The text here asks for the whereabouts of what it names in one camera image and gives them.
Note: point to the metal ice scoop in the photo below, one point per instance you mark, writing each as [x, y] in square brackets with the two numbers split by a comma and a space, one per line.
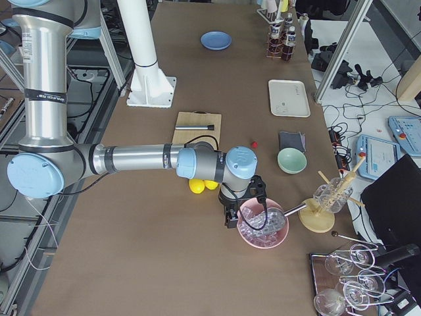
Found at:
[267, 222]

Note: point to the dark drink bottle upper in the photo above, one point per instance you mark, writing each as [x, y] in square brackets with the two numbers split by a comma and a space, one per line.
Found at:
[288, 21]

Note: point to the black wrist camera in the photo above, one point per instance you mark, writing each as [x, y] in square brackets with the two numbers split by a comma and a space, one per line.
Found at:
[257, 189]

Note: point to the yellow lemon near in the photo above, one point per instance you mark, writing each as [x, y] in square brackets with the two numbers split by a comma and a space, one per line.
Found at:
[197, 186]

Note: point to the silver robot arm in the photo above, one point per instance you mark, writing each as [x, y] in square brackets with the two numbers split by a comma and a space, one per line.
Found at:
[49, 161]

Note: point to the grey folded cloth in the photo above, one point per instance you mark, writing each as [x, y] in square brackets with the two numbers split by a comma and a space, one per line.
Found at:
[294, 140]

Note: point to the steel muddler black tip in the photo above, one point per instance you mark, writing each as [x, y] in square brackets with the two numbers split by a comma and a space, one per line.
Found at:
[195, 127]

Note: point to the wooden cutting board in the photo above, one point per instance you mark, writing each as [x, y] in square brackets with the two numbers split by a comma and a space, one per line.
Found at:
[196, 118]

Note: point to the green bowl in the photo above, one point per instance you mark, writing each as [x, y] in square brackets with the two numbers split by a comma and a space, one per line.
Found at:
[291, 160]

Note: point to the wine glass rack tray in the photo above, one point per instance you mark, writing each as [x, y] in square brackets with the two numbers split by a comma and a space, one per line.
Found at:
[347, 281]

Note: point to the blue teach pendant far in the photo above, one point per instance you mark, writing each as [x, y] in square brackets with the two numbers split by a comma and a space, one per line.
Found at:
[406, 130]

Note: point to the cream rabbit tray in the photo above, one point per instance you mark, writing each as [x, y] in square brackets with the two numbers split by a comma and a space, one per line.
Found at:
[288, 98]

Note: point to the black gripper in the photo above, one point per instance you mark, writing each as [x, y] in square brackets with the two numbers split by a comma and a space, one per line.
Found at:
[229, 203]

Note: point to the dark drink bottle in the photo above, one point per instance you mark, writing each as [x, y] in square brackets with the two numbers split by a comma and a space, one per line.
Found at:
[274, 48]
[288, 21]
[289, 44]

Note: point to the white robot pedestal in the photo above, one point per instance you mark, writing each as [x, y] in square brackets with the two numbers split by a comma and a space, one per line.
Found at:
[150, 87]

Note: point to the blue teach pendant near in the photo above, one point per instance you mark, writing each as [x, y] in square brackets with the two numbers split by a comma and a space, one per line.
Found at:
[379, 155]

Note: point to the yellow lemon far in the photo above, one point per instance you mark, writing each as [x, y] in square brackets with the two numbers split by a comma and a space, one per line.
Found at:
[211, 185]

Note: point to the yellow lemon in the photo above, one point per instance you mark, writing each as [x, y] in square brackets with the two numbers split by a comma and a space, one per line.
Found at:
[211, 185]
[197, 186]

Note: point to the pink bowl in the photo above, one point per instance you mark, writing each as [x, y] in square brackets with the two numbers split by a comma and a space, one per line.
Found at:
[253, 207]

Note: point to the copper wire bottle rack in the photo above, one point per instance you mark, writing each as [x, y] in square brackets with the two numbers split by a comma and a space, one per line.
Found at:
[282, 39]

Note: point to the dark drink bottle lower left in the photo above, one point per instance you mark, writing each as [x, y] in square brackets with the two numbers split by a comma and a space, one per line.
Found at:
[274, 48]

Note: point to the blue round plate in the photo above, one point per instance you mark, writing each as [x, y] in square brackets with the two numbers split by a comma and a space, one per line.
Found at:
[216, 40]

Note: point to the blue teach pendant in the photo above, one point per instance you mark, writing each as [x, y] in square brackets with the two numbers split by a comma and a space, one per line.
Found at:
[379, 155]
[406, 130]

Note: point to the dark drink bottle lower right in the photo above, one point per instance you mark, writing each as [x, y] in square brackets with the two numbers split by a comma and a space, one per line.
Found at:
[289, 44]

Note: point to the clear glass mug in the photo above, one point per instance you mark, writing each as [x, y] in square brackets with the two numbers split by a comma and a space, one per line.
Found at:
[329, 198]

